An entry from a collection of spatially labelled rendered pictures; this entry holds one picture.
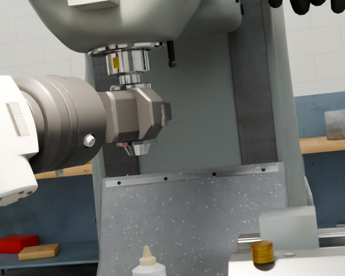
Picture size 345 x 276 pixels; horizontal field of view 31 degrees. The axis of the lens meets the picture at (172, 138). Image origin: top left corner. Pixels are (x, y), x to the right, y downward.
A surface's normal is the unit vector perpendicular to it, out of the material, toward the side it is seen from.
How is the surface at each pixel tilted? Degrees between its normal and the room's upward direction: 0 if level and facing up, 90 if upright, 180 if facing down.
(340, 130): 90
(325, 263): 40
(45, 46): 90
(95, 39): 149
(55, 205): 90
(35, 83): 53
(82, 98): 63
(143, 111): 89
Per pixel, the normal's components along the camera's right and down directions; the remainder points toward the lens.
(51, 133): 0.25, 0.15
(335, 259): -0.22, -0.71
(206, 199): -0.19, -0.39
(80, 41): -0.21, 0.91
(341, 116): -0.36, 0.09
